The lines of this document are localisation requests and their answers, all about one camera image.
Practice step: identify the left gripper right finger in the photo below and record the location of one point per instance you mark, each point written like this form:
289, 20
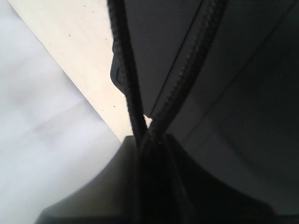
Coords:
203, 199

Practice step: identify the black plastic carrying case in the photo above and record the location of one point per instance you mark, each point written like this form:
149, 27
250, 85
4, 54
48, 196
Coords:
237, 89

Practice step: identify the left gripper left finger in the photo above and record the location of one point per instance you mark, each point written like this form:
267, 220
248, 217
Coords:
112, 197

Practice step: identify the white backdrop curtain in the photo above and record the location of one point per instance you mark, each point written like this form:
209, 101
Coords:
52, 142

